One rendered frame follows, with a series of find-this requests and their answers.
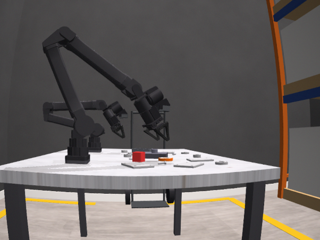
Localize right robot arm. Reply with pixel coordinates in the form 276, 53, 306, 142
42, 27, 170, 161

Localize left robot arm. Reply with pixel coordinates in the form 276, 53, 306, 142
43, 100, 128, 150

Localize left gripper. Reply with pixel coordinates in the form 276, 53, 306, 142
107, 116, 125, 138

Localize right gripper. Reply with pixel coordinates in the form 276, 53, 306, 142
140, 107, 170, 141

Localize red cube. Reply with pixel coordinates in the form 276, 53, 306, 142
132, 152, 145, 162

